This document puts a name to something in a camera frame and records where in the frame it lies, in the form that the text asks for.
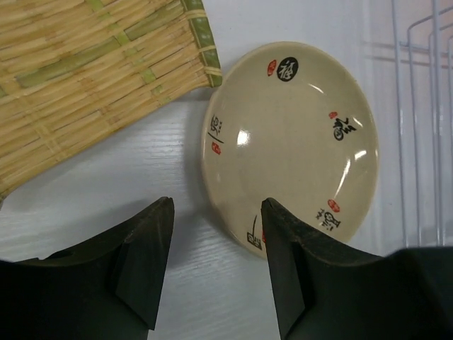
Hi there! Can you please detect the small beige patterned plate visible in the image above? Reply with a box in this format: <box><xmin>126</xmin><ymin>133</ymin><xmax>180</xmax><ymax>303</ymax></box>
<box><xmin>200</xmin><ymin>41</ymin><xmax>379</xmax><ymax>258</ymax></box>

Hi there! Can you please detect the white wire dish rack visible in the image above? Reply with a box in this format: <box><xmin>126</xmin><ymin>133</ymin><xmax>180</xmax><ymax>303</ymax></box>
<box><xmin>360</xmin><ymin>0</ymin><xmax>453</xmax><ymax>249</ymax></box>

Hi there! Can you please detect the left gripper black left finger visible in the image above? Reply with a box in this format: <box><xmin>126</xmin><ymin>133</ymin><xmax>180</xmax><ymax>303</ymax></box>
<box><xmin>1</xmin><ymin>197</ymin><xmax>175</xmax><ymax>339</ymax></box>

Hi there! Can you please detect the green yellow woven-pattern plate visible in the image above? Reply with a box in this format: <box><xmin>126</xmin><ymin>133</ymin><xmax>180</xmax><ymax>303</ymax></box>
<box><xmin>1</xmin><ymin>0</ymin><xmax>222</xmax><ymax>198</ymax></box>

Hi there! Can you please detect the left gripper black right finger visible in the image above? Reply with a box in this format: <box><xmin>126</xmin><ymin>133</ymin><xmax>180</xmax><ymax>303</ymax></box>
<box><xmin>261</xmin><ymin>198</ymin><xmax>452</xmax><ymax>339</ymax></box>

